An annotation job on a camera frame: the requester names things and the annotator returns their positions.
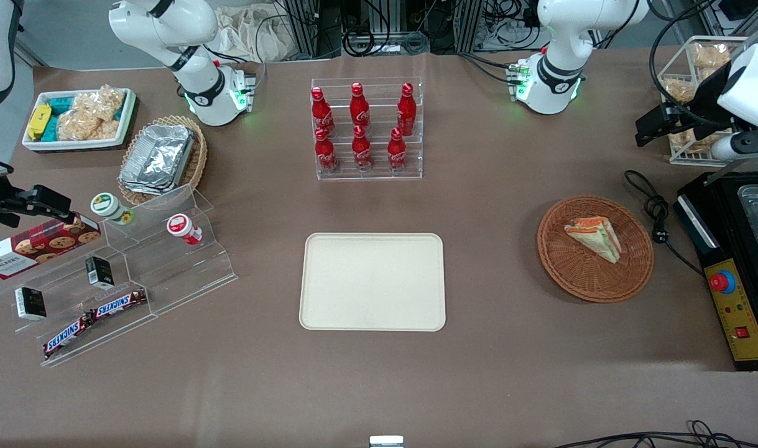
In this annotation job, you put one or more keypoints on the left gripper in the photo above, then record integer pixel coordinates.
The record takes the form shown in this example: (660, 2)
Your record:
(706, 94)

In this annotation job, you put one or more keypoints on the triangular sandwich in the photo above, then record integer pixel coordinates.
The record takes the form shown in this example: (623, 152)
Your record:
(593, 236)

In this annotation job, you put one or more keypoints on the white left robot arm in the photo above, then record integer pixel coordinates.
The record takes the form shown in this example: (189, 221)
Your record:
(562, 37)

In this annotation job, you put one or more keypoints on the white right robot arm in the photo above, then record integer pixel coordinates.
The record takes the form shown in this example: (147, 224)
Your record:
(192, 37)

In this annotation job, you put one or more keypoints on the oval light wicker basket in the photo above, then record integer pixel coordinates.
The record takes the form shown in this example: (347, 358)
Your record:
(195, 165)

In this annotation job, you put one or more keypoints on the round brown wicker basket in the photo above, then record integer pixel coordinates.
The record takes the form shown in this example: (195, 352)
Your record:
(577, 274)

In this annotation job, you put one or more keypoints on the beige rectangular tray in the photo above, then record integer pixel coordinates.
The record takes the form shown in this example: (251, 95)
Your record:
(372, 283)

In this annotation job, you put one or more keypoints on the red tartan cookie box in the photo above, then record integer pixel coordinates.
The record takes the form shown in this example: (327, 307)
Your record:
(36, 249)

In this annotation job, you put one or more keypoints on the green lid cup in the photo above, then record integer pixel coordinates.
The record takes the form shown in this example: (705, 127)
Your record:
(108, 207)

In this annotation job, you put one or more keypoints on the white plastic snack bin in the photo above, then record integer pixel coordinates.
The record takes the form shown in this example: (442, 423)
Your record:
(74, 144)

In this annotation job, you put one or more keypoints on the yellow snack packet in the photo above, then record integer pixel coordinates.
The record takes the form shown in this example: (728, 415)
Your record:
(39, 121)

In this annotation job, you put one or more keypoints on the small black box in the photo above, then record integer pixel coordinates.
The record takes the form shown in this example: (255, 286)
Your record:
(30, 303)
(99, 272)

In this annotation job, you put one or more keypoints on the teal snack packet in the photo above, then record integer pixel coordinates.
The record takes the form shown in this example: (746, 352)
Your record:
(60, 106)

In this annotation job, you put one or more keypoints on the clear bag of rice crackers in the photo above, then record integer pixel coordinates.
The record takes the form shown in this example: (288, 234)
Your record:
(92, 115)

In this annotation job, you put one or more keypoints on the Snickers chocolate bar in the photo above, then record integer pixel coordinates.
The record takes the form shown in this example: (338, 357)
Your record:
(68, 336)
(119, 303)

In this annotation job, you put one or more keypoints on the stacked aluminium foil containers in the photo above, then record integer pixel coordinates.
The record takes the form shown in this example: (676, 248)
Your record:
(158, 158)

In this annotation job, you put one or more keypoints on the black sealing machine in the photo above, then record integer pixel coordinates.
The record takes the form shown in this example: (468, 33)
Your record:
(733, 249)

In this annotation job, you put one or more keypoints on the clear acrylic stepped shelf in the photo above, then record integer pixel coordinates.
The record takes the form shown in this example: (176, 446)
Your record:
(167, 274)

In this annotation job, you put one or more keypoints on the red lid cup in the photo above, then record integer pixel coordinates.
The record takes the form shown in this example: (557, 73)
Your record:
(182, 227)

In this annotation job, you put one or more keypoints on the red emergency stop button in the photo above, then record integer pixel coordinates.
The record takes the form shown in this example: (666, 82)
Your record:
(721, 282)

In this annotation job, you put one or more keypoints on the red cola bottle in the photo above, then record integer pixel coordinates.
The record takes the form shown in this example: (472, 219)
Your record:
(326, 152)
(406, 112)
(359, 109)
(362, 150)
(321, 112)
(397, 152)

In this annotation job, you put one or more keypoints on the beige cloth bag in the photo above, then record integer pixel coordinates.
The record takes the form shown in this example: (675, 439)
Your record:
(254, 31)

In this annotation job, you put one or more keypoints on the clear acrylic bottle rack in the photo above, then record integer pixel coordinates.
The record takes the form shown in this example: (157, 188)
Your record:
(378, 175)

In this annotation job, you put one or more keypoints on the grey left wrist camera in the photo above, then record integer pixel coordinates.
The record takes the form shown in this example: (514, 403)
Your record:
(736, 146)

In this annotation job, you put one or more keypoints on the aluminium frame post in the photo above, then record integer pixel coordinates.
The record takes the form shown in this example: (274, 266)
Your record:
(472, 22)
(313, 25)

